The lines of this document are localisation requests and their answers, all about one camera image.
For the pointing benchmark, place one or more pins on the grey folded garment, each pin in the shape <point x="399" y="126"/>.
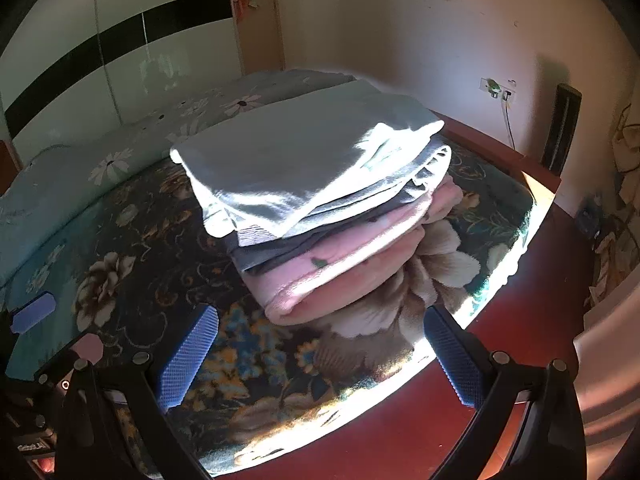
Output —
<point x="280" y="252"/>

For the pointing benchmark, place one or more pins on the pink hanging decoration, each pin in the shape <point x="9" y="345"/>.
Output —
<point x="242" y="2"/>

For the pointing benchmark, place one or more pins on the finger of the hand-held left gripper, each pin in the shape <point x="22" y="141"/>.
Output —
<point x="32" y="310"/>
<point x="87" y="347"/>

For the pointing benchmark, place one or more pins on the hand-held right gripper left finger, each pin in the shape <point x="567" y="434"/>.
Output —
<point x="187" y="355"/>

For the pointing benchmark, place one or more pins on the cream bag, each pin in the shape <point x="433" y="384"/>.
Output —
<point x="610" y="270"/>

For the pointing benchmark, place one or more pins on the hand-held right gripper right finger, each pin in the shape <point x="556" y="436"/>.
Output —
<point x="452" y="355"/>

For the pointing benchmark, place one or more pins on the light blue shirt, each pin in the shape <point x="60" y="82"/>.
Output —
<point x="300" y="160"/>

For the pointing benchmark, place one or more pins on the wooden door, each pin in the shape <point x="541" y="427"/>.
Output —
<point x="265" y="35"/>

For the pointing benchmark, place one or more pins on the light blue daisy duvet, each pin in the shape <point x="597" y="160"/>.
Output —
<point x="75" y="170"/>

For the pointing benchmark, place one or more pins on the wall socket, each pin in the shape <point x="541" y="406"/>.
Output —
<point x="487" y="83"/>

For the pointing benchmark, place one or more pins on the dark floral blanket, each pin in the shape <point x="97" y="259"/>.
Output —
<point x="150" y="260"/>

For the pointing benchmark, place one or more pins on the white wardrobe with black stripe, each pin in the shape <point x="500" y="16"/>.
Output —
<point x="75" y="60"/>

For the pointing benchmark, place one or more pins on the pink fleece garment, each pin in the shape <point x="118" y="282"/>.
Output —
<point x="340" y="285"/>

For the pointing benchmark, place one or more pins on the black upright appliance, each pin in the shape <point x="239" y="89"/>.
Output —
<point x="562" y="125"/>

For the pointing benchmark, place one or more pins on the red wooden bed frame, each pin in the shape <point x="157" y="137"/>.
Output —
<point x="525" y="285"/>

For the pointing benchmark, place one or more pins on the red headboard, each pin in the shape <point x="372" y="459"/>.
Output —
<point x="7" y="165"/>

